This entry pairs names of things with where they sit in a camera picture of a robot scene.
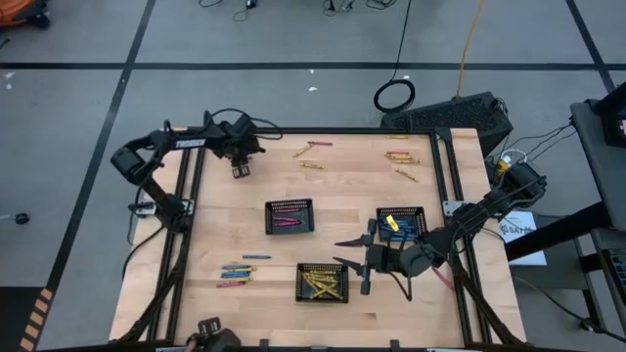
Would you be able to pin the yellow plug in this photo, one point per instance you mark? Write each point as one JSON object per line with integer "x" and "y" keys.
{"x": 503, "y": 167}

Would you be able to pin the open laptop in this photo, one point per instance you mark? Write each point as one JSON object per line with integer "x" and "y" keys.
{"x": 616, "y": 266}

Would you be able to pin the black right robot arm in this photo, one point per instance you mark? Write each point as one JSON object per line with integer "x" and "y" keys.
{"x": 479, "y": 212}

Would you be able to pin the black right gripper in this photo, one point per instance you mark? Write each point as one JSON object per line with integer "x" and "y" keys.
{"x": 386, "y": 258}

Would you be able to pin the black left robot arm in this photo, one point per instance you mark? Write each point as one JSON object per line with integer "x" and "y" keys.
{"x": 188, "y": 143}

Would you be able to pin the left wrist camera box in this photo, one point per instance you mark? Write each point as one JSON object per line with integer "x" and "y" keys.
{"x": 240, "y": 171}

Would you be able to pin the black aluminium table frame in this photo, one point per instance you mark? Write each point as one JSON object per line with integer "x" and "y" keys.
{"x": 342, "y": 131}

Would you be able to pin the white printed sheet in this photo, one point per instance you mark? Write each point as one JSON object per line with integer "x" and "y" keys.
{"x": 523, "y": 239}

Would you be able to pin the black handheld device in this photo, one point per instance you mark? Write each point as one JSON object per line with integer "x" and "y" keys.
{"x": 217, "y": 339}

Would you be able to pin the grey desk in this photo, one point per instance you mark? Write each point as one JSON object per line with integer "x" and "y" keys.
{"x": 601, "y": 161}

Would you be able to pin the black plastic slotted basket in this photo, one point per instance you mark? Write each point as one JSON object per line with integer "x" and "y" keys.
{"x": 304, "y": 214}
{"x": 305, "y": 296}
{"x": 413, "y": 211}

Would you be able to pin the black perforated computer case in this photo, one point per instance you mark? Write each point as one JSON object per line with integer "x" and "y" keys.
{"x": 447, "y": 117}

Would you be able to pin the black desk leg beam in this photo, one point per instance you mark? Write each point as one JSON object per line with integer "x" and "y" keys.
{"x": 557, "y": 232}

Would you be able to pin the orange wheeled machine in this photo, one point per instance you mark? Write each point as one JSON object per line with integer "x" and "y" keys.
{"x": 17, "y": 10}

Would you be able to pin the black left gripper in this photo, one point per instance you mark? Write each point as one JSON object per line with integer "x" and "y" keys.
{"x": 239, "y": 142}

